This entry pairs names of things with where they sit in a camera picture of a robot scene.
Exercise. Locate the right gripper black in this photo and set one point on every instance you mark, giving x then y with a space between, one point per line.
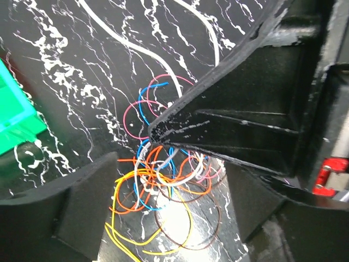
321 108

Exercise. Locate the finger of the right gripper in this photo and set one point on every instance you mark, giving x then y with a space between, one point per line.
248 110

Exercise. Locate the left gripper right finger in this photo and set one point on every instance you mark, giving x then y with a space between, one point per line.
279 222

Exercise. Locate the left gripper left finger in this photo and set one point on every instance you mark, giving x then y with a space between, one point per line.
62 220

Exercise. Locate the near green storage bin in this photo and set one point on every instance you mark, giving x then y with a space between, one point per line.
20 121

